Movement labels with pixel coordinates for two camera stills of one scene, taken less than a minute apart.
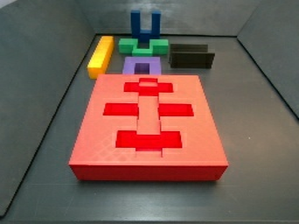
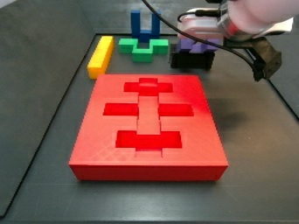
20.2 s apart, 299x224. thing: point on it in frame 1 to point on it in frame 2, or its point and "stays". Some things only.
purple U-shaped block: x=130 y=60 to x=192 y=46
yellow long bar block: x=97 y=66 stays
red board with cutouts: x=148 y=131 stays
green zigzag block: x=128 y=45 stays
